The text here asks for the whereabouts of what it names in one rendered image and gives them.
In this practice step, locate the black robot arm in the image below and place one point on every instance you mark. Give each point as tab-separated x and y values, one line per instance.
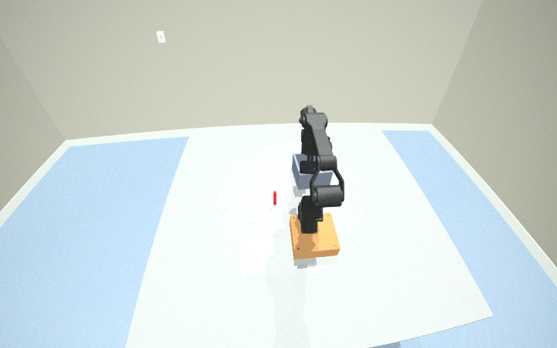
310	209

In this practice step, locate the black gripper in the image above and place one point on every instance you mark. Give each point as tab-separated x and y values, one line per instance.
309	166

